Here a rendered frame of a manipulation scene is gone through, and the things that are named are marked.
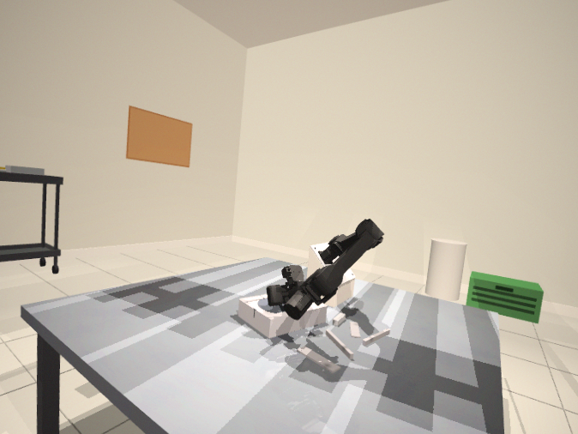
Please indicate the grey metal disc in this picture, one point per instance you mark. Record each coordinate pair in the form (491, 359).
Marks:
(263, 304)

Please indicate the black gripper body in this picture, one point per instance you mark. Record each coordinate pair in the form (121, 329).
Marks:
(276, 295)

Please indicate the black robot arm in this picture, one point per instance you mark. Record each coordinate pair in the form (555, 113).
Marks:
(325, 281)

